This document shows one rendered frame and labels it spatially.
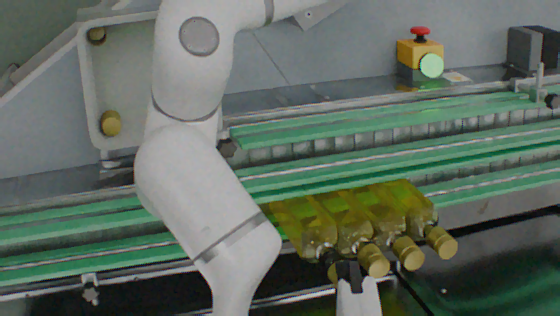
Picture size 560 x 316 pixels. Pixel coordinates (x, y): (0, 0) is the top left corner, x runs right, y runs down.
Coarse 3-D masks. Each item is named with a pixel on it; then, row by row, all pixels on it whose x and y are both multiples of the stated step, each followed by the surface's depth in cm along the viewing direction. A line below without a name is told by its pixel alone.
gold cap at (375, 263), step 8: (360, 248) 94; (368, 248) 93; (376, 248) 94; (360, 256) 93; (368, 256) 92; (376, 256) 91; (384, 256) 92; (360, 264) 94; (368, 264) 91; (376, 264) 91; (384, 264) 91; (368, 272) 91; (376, 272) 91; (384, 272) 92
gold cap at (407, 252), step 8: (400, 240) 95; (408, 240) 95; (392, 248) 96; (400, 248) 94; (408, 248) 93; (416, 248) 93; (400, 256) 93; (408, 256) 92; (416, 256) 92; (424, 256) 93; (408, 264) 92; (416, 264) 93
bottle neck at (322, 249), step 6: (324, 246) 94; (330, 246) 94; (318, 252) 94; (324, 252) 93; (330, 252) 93; (336, 252) 93; (318, 258) 94; (324, 258) 92; (330, 258) 91; (336, 258) 91; (342, 258) 92; (324, 264) 92; (330, 264) 91
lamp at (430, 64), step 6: (426, 54) 118; (432, 54) 117; (420, 60) 118; (426, 60) 117; (432, 60) 116; (438, 60) 117; (420, 66) 118; (426, 66) 117; (432, 66) 116; (438, 66) 117; (426, 72) 117; (432, 72) 117; (438, 72) 117
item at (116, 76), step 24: (96, 24) 98; (120, 24) 106; (144, 24) 107; (96, 48) 106; (120, 48) 108; (144, 48) 109; (96, 72) 108; (120, 72) 109; (144, 72) 110; (96, 96) 109; (120, 96) 111; (144, 96) 112; (96, 120) 107; (144, 120) 114; (96, 144) 105; (120, 144) 107
